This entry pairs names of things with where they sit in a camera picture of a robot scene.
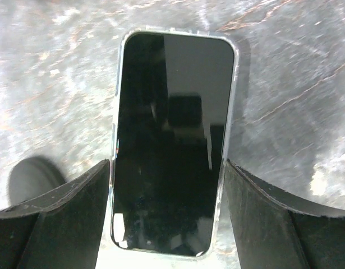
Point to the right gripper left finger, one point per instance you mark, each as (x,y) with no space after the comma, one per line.
(59,229)

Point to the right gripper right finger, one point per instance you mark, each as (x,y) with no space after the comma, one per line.
(276,229)

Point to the teal cased phone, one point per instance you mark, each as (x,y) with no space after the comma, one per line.
(175,93)

